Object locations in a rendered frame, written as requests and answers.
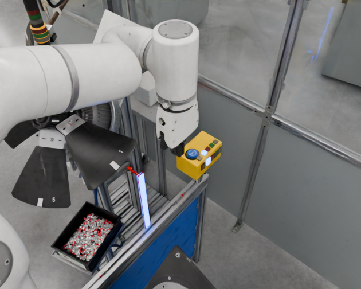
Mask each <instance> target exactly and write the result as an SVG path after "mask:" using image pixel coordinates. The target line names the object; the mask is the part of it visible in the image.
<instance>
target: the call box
mask: <svg viewBox="0 0 361 289"><path fill-rule="evenodd" d="M215 139H216V138H214V137H212V136H211V135H209V134H207V133H206V132H204V131H201V132H200V133H199V134H198V135H197V136H196V137H195V138H194V139H192V140H191V141H190V142H189V143H188V144H187V145H185V153H184V154H183V155H182V156H181V157H178V156H176V167H177V168H178V169H179V170H181V171H182V172H184V173H185V174H187V175H188V176H190V177H191V178H193V179H194V180H197V179H198V178H199V177H200V176H201V175H202V174H203V173H204V172H205V171H206V170H207V169H208V168H209V167H210V166H211V165H212V164H213V163H214V162H215V161H216V160H217V159H218V158H219V157H220V156H221V153H219V154H218V155H217V156H216V157H215V158H214V159H213V160H212V161H211V162H210V163H209V164H208V165H207V166H206V165H205V168H204V169H203V170H202V171H201V165H202V164H203V163H204V162H205V163H206V160H207V159H208V158H209V157H210V156H211V155H212V154H213V153H215V152H216V151H217V150H218V149H219V148H220V147H221V146H222V142H221V141H219V140H217V139H216V140H217V141H219V142H218V143H217V144H215V146H214V147H213V148H211V147H210V148H211V150H210V151H209V152H208V151H207V154H206V155H203V154H201V152H202V151H203V150H205V148H206V147H207V146H208V147H209V144H210V143H213V140H215ZM213 144H214V143H213ZM189 149H194V150H197V152H198V155H197V157H198V156H201V157H202V158H203V159H202V160H201V161H199V160H197V159H196V158H197V157H196V158H189V157H188V156H187V151H188V150H189ZM205 151H206V150H205Z"/></svg>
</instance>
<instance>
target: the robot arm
mask: <svg viewBox="0 0 361 289"><path fill-rule="evenodd" d="M198 51H199V30H198V28H197V27H196V26H195V25H193V24H192V23H190V22H187V21H184V20H178V19H173V20H168V21H164V22H161V23H159V24H158V25H156V26H155V27H154V29H150V28H147V27H143V26H115V27H113V28H110V29H109V30H107V31H106V32H105V34H104V35H103V37H102V39H101V42H100V43H92V44H61V45H37V46H13V47H1V48H0V143H1V142H2V141H3V140H4V138H5V137H6V136H7V134H8V133H9V132H10V130H11V129H12V128H13V127H14V126H15V125H17V124H18V123H21V122H24V121H28V120H32V119H37V118H42V117H46V116H50V115H55V114H60V113H63V112H68V111H73V110H77V109H81V108H85V107H90V106H95V105H98V104H103V103H107V102H111V101H115V100H119V99H122V98H125V97H127V96H129V95H130V94H132V93H133V92H135V91H136V90H137V88H138V87H139V85H140V83H141V80H142V69H141V67H142V68H144V69H146V70H148V71H149V72H150V73H151V74H152V75H153V77H154V79H155V88H156V100H157V102H159V105H158V110H157V116H156V134H157V138H158V140H161V142H160V148H161V149H163V150H165V149H167V148H169V147H170V151H171V153H172V154H174V155H176V156H178V157H181V156H182V155H183V154H184V153H185V144H184V143H183V142H185V141H186V138H187V137H188V136H189V135H190V134H191V133H192V132H193V131H194V130H195V129H196V128H197V127H198V120H199V115H198V102H197V78H198ZM29 266H30V256H29V253H28V250H27V249H26V247H25V245H24V243H23V241H22V240H21V238H20V237H19V235H18V233H17V232H16V231H15V229H14V228H13V227H12V226H11V225H10V223H9V222H8V221H7V220H6V219H5V218H4V217H3V216H2V215H1V214H0V289H38V288H37V286H36V285H35V283H34V282H33V280H32V278H31V276H30V274H29V270H28V269H29Z"/></svg>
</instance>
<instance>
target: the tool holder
mask: <svg viewBox="0 0 361 289"><path fill-rule="evenodd" d="M47 26H48V32H49V35H50V44H51V45H55V40H56V38H57V35H56V33H54V28H53V25H47Z"/></svg>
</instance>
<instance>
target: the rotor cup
mask: <svg viewBox="0 0 361 289"><path fill-rule="evenodd" d="M74 114H76V115H78V116H79V117H81V109H77V110H73V111H68V112H63V113H60V114H55V115H50V116H46V117H42V118H37V119H32V120H30V121H31V124H32V125H33V126H34V127H35V128H36V129H39V130H56V125H58V124H59V123H61V122H63V121H64V120H65V119H67V118H69V117H70V116H72V115H74ZM52 120H59V122H52Z"/></svg>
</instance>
